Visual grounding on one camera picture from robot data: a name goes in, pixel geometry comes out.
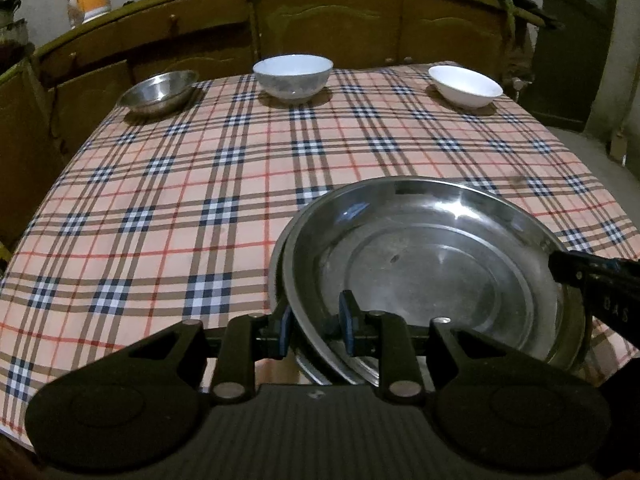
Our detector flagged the small steel plate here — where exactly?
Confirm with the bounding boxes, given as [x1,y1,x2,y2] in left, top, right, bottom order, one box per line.
[270,177,591,385]

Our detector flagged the large steel plate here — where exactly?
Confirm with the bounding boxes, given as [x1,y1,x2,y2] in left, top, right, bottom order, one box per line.
[267,209,371,387]

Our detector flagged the plaid tablecloth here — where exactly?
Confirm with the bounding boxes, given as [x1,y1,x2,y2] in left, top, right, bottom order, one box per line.
[1,65,639,444]

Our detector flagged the dark door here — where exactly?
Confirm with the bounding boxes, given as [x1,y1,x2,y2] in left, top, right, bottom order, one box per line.
[520,0,616,132]

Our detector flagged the shallow white bowl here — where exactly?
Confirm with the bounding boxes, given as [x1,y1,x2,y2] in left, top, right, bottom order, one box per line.
[427,65,503,110]

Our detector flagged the steel mixing bowl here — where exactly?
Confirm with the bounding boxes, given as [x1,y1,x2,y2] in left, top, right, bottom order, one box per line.
[117,70,198,117]

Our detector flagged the blue-white ceramic bowl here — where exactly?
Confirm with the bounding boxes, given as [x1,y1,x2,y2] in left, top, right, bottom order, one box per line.
[253,54,333,103]

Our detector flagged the brown wooden sideboard cabinet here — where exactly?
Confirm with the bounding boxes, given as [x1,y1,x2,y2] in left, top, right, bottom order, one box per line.
[1,0,513,248]

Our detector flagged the stacked steel steamer pot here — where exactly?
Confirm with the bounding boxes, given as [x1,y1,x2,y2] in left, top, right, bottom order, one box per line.
[0,0,28,60]

